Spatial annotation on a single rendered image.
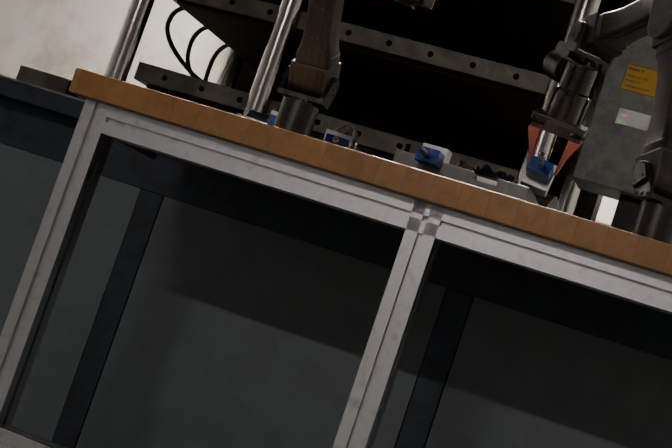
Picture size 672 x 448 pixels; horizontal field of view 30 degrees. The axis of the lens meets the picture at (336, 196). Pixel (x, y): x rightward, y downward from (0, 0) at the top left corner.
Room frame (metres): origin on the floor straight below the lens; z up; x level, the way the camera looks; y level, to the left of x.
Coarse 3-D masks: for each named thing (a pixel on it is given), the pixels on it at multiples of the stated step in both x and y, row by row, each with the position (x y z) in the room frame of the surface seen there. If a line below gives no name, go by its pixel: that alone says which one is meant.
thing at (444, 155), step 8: (424, 144) 2.31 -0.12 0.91; (416, 152) 2.27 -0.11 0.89; (424, 152) 2.22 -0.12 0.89; (432, 152) 2.26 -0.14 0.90; (440, 152) 2.26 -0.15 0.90; (448, 152) 2.29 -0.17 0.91; (416, 160) 2.28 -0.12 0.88; (424, 160) 2.26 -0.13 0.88; (432, 160) 2.26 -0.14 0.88; (440, 160) 2.27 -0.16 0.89; (448, 160) 2.31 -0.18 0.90; (440, 168) 2.29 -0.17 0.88
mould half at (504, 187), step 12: (396, 156) 2.31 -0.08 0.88; (408, 156) 2.30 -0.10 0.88; (420, 168) 2.29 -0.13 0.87; (432, 168) 2.29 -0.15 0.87; (444, 168) 2.28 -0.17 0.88; (456, 168) 2.27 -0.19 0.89; (456, 180) 2.27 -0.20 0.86; (468, 180) 2.27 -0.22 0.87; (504, 180) 2.25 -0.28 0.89; (504, 192) 2.24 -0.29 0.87; (516, 192) 2.24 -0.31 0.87; (528, 192) 2.23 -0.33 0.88; (540, 204) 2.46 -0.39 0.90; (552, 204) 2.52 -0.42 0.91
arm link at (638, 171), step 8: (640, 160) 1.87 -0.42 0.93; (640, 168) 1.87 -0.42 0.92; (648, 168) 1.86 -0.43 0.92; (632, 176) 1.88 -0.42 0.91; (640, 176) 1.86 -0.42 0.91; (648, 176) 1.85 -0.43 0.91; (632, 184) 1.87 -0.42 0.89; (640, 184) 1.86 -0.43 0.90; (648, 184) 1.85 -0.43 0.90; (640, 192) 1.86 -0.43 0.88; (648, 192) 1.84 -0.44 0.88; (656, 200) 1.85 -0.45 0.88; (664, 200) 1.85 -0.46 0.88
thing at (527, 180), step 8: (544, 152) 2.17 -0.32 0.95; (536, 160) 2.22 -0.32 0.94; (544, 160) 2.19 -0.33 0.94; (528, 168) 2.22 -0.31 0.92; (536, 168) 2.22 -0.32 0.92; (544, 168) 2.22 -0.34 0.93; (552, 168) 2.22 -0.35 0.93; (528, 176) 2.26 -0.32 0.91; (536, 176) 2.24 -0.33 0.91; (544, 176) 2.22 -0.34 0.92; (552, 176) 2.25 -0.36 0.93; (520, 184) 2.28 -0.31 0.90; (528, 184) 2.26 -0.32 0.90; (536, 184) 2.25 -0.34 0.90; (544, 184) 2.25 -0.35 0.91; (536, 192) 2.28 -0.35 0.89; (544, 192) 2.26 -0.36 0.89
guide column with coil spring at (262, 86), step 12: (288, 0) 3.24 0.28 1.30; (300, 0) 3.24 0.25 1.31; (288, 12) 3.24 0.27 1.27; (276, 24) 3.24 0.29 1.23; (288, 24) 3.24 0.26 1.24; (276, 36) 3.24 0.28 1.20; (288, 36) 3.25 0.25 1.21; (276, 48) 3.24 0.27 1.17; (264, 60) 3.24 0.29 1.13; (276, 60) 3.24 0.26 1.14; (264, 72) 3.24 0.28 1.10; (276, 72) 3.25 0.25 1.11; (264, 84) 3.24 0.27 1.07; (252, 96) 3.24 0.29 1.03; (264, 96) 3.24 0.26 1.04; (252, 108) 3.24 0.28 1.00; (264, 108) 3.25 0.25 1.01
